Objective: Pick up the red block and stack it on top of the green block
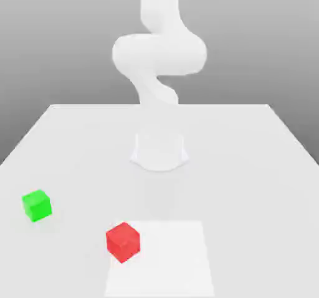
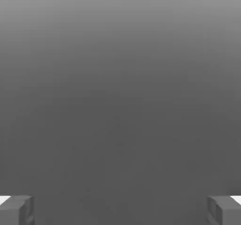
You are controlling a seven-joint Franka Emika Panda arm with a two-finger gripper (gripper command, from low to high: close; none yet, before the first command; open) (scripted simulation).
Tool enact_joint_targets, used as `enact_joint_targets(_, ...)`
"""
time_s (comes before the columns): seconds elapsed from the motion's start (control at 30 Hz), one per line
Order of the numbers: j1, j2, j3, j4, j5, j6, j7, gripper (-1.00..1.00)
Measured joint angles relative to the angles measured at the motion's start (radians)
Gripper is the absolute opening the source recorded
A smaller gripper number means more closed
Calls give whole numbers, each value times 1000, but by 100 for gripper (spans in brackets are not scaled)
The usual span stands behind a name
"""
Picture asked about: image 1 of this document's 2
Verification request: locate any small green cube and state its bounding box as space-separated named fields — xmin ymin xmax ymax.
xmin=21 ymin=189 xmax=54 ymax=223

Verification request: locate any small red cube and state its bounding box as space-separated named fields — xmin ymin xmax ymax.
xmin=105 ymin=221 xmax=141 ymax=264

